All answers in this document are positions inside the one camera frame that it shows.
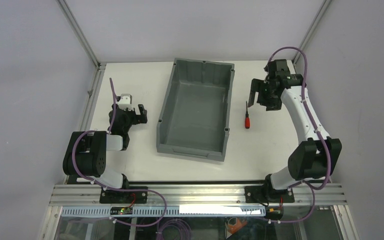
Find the aluminium mounting rail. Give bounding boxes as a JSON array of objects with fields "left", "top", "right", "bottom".
[{"left": 49, "top": 183, "right": 347, "bottom": 207}]

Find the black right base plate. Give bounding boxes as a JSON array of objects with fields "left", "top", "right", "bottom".
[{"left": 244, "top": 185, "right": 295, "bottom": 204}]

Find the white slotted cable duct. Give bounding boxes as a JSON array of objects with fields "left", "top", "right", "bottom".
[{"left": 61, "top": 204, "right": 266, "bottom": 218}]

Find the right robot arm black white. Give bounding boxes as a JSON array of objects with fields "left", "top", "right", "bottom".
[{"left": 246, "top": 59, "right": 342, "bottom": 201}]

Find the orange object below table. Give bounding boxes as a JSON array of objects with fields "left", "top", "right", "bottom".
[{"left": 225, "top": 217, "right": 248, "bottom": 237}]

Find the grey plastic storage bin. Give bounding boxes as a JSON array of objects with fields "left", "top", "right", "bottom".
[{"left": 156, "top": 58, "right": 235, "bottom": 162}]

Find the right aluminium frame post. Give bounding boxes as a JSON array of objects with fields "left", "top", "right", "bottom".
[{"left": 299, "top": 0, "right": 333, "bottom": 51}]

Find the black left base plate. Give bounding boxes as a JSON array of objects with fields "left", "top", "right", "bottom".
[{"left": 99, "top": 186, "right": 148, "bottom": 205}]

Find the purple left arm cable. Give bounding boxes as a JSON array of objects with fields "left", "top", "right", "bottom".
[{"left": 71, "top": 77, "right": 168, "bottom": 228}]

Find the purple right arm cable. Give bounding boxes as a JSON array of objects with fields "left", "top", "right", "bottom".
[{"left": 261, "top": 46, "right": 332, "bottom": 224}]

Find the aluminium frame post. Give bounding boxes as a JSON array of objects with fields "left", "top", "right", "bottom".
[
  {"left": 299, "top": 0, "right": 333, "bottom": 51},
  {"left": 56, "top": 0, "right": 100, "bottom": 69}
]

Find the coiled purple cable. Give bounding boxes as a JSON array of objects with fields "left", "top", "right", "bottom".
[{"left": 157, "top": 217, "right": 193, "bottom": 240}]

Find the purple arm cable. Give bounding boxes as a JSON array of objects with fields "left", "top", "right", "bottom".
[
  {"left": 261, "top": 46, "right": 332, "bottom": 224},
  {"left": 71, "top": 77, "right": 168, "bottom": 228}
]

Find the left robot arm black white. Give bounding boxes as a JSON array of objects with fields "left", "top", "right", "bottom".
[{"left": 62, "top": 104, "right": 148, "bottom": 190}]

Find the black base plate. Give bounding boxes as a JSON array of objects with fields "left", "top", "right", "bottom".
[
  {"left": 99, "top": 186, "right": 148, "bottom": 205},
  {"left": 244, "top": 185, "right": 295, "bottom": 204}
]

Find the red handled screwdriver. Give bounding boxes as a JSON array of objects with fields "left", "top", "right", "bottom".
[{"left": 244, "top": 101, "right": 251, "bottom": 129}]

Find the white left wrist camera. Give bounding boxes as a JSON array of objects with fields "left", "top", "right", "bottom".
[{"left": 116, "top": 93, "right": 134, "bottom": 111}]

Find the left aluminium frame post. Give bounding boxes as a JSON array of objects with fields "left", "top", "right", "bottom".
[{"left": 56, "top": 0, "right": 100, "bottom": 69}]

